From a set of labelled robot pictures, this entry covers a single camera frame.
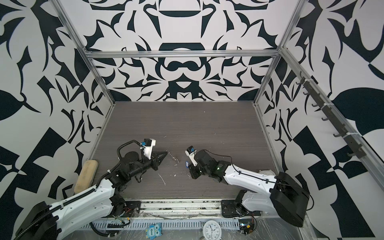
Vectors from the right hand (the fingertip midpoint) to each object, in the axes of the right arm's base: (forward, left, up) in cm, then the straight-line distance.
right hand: (188, 166), depth 81 cm
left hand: (+5, +10, +10) cm, 15 cm away
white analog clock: (-27, -10, -4) cm, 29 cm away
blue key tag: (+1, +1, 0) cm, 2 cm away
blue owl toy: (-27, +15, -5) cm, 31 cm away
